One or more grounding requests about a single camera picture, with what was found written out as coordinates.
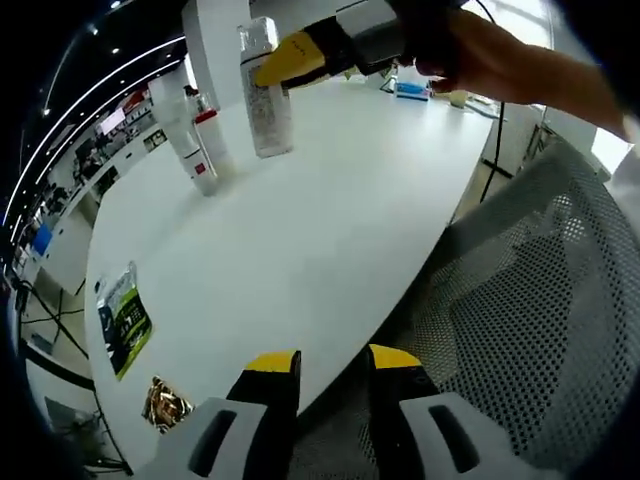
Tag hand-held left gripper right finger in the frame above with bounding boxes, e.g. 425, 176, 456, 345
367, 343, 522, 480

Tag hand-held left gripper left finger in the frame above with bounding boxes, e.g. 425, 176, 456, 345
185, 348, 303, 480

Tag gold foil packet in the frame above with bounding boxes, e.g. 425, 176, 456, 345
142, 373, 195, 437

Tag red collar skincare bottle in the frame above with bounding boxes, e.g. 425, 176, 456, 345
192, 90, 237, 179

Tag white skincare tube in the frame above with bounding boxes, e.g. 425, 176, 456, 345
148, 79, 204, 166

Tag green snack packet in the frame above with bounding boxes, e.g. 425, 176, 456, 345
96, 260, 155, 381

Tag blue storage bin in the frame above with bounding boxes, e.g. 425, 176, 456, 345
32, 222, 55, 257

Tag person's right hand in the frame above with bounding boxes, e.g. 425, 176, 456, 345
397, 4, 509, 104

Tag blue tissue box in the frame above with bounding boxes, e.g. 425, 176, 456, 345
394, 79, 432, 102

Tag grey mesh office chair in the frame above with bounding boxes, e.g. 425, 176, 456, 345
289, 134, 640, 480

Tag long white counter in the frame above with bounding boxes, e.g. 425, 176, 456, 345
12, 107, 169, 272

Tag metal trolley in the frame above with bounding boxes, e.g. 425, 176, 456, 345
519, 122, 547, 167

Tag small wall screen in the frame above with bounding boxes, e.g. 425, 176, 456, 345
102, 109, 127, 134

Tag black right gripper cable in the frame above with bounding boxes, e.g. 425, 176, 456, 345
472, 0, 507, 202

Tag black desk cables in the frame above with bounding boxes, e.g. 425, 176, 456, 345
9, 277, 94, 369

